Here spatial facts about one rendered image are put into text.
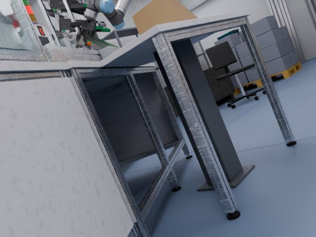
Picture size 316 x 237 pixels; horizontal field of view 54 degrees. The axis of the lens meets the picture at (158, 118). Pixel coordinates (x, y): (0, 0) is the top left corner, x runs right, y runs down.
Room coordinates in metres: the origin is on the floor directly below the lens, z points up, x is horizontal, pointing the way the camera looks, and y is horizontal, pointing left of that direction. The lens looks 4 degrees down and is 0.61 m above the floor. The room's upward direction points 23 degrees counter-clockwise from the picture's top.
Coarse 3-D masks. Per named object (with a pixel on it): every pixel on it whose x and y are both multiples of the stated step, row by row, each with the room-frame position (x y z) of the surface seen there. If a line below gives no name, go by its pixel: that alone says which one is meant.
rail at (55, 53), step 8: (48, 48) 1.28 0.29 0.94; (56, 48) 1.34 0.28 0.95; (64, 48) 1.41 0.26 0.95; (72, 48) 1.48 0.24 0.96; (48, 56) 1.27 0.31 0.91; (56, 56) 1.31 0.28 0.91; (64, 56) 1.38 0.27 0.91; (72, 56) 1.45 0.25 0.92; (80, 56) 1.53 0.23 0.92; (88, 56) 1.62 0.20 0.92; (96, 56) 1.72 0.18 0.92
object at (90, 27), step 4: (84, 16) 1.96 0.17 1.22; (88, 20) 1.97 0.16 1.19; (92, 20) 1.95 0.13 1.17; (84, 24) 1.97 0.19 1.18; (88, 24) 1.97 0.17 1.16; (92, 24) 1.96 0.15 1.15; (80, 28) 1.96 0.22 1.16; (84, 28) 1.95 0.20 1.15; (88, 28) 1.95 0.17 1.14; (92, 28) 1.96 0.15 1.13; (84, 32) 1.97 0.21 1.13; (88, 32) 1.96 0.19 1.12; (92, 32) 1.97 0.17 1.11; (88, 36) 1.95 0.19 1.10; (92, 36) 1.98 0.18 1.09
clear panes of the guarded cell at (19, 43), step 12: (0, 0) 1.07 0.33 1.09; (12, 0) 1.13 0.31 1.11; (0, 12) 1.04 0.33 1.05; (12, 12) 1.10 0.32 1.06; (0, 24) 1.01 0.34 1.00; (12, 24) 1.07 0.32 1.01; (24, 24) 1.14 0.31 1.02; (0, 36) 0.99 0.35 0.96; (12, 36) 1.04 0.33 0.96; (24, 36) 1.11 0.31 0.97; (0, 48) 0.96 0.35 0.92; (12, 48) 1.02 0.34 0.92; (24, 48) 1.08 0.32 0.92
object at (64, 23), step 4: (60, 20) 2.28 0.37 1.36; (64, 20) 2.27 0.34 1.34; (68, 20) 2.25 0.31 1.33; (76, 20) 2.38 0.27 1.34; (80, 20) 2.36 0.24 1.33; (60, 24) 2.29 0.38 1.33; (64, 24) 2.27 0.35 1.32; (68, 24) 2.26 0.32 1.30; (60, 28) 2.29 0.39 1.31; (64, 28) 2.28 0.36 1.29; (68, 28) 2.27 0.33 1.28; (72, 28) 2.25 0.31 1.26; (96, 28) 2.23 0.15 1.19; (100, 28) 2.27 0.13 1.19
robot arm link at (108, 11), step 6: (96, 0) 1.88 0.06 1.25; (102, 0) 1.85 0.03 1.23; (108, 0) 1.84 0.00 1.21; (96, 6) 1.89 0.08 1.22; (102, 6) 1.84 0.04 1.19; (108, 6) 1.85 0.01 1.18; (102, 12) 1.90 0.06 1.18; (108, 12) 1.87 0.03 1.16; (114, 12) 1.91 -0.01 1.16; (108, 18) 1.93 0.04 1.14
